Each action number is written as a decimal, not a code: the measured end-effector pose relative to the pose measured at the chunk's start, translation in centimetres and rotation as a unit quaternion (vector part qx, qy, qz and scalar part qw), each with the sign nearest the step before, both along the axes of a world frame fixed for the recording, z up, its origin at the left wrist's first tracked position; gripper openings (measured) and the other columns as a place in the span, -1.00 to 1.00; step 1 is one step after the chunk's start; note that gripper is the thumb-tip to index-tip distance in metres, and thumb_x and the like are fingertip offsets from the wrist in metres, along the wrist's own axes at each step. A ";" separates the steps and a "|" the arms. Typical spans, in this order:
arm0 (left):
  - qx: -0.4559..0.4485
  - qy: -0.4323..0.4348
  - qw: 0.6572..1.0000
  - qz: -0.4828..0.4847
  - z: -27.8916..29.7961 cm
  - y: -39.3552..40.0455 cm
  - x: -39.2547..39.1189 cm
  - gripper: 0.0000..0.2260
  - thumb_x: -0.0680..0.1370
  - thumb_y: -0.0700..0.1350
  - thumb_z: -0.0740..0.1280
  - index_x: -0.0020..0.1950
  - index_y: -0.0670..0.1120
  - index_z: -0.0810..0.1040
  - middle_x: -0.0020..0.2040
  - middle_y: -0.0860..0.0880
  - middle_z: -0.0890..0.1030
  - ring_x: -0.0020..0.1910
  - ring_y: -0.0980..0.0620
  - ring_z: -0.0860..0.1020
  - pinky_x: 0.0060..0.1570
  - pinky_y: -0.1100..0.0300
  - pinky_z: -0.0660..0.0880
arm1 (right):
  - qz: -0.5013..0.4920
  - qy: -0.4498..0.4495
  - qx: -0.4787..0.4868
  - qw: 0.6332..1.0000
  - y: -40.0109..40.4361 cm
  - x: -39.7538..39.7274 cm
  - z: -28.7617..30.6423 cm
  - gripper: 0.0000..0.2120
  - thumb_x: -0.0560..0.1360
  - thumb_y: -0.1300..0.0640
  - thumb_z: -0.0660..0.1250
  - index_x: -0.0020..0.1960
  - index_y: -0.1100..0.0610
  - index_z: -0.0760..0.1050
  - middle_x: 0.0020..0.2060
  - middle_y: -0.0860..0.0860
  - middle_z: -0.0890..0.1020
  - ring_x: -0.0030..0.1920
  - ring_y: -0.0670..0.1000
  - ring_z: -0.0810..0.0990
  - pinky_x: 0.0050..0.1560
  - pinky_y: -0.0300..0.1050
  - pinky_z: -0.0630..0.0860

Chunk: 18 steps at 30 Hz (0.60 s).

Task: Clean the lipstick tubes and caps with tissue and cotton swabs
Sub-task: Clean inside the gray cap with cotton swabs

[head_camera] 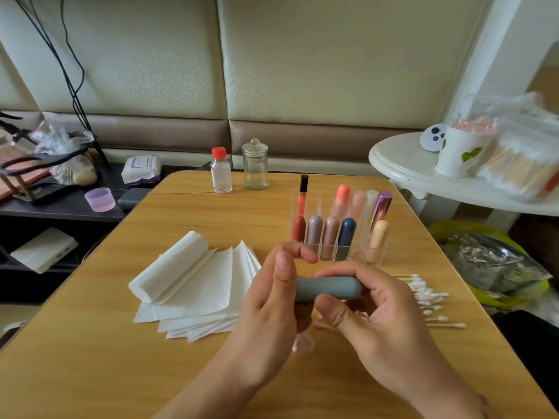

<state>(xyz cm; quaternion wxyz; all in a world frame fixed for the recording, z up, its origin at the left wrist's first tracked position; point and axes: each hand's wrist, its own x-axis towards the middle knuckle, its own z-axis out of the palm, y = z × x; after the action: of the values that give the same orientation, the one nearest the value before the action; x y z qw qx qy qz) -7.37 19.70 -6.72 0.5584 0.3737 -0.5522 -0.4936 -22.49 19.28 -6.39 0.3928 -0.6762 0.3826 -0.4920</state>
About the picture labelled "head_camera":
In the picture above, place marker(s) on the person's right hand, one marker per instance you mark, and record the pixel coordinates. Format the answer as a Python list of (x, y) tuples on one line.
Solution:
[(393, 331)]

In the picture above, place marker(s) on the person's left hand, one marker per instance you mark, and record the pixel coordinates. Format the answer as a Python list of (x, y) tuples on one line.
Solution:
[(266, 318)]

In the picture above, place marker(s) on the white tissue sheet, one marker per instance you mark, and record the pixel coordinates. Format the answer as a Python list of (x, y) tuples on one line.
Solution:
[(303, 344)]

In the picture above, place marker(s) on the red lipstick grey-blue tube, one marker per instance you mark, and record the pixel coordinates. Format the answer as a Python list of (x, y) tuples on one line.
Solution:
[(306, 289)]

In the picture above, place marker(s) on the pile of cotton swabs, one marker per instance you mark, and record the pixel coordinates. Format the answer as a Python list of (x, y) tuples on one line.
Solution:
[(432, 296)]

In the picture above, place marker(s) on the grey-blue lipstick cap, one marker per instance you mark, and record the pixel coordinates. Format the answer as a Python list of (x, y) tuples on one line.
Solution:
[(345, 288)]

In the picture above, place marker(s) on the stack of white tissues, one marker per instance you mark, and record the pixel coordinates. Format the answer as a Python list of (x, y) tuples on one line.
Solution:
[(192, 288)]

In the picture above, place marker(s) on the red lipstick mauve tube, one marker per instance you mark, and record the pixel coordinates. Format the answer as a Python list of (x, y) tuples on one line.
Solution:
[(314, 233)]

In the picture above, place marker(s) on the red lipstick navy tube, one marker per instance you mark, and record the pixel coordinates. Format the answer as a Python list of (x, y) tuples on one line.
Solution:
[(347, 238)]

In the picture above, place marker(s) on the red lipstick dusty pink tube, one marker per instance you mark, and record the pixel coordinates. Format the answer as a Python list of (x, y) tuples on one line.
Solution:
[(331, 235)]

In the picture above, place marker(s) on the clear acrylic lipstick organizer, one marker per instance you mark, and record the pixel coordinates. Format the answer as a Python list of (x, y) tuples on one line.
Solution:
[(371, 227)]

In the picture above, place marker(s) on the person's left forearm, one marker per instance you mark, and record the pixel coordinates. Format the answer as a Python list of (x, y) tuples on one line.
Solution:
[(205, 401)]

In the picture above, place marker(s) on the yellow-green bin with bag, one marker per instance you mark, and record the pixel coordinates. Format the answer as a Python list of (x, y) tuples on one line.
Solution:
[(493, 266)]

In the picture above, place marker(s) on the glass jar with lid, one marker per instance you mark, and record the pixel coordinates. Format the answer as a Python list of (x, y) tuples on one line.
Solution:
[(255, 167)]

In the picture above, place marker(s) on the clear bottle red cap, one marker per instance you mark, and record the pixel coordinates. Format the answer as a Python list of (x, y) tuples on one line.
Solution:
[(221, 173)]

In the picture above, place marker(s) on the white round side table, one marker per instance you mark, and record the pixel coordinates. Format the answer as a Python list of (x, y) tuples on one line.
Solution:
[(406, 170)]

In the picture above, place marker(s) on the white mug green leaf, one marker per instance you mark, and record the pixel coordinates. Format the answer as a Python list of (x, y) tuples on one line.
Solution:
[(459, 152)]

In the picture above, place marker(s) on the wet wipes pack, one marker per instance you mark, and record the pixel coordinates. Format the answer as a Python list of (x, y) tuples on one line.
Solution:
[(141, 170)]

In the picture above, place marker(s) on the white panda figure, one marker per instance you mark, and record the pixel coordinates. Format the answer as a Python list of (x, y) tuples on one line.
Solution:
[(432, 138)]

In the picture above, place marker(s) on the small purple plastic cup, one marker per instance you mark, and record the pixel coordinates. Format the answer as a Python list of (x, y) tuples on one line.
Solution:
[(99, 200)]

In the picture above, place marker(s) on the black low shelf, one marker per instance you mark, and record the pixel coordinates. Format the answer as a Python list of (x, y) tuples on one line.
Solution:
[(65, 218)]

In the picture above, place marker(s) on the white power bank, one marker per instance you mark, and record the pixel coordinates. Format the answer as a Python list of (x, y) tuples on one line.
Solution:
[(44, 250)]

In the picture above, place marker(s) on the beige padded backrest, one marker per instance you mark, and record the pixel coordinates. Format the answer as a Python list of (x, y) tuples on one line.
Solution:
[(349, 56)]

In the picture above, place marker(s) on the crumpled clear plastic bag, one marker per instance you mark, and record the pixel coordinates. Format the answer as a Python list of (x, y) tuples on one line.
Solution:
[(57, 139)]

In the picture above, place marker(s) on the pink tray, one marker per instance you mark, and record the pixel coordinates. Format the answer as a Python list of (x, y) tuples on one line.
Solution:
[(10, 174)]

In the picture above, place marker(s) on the black clip tool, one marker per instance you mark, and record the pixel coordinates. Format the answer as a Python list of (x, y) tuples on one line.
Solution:
[(9, 122)]

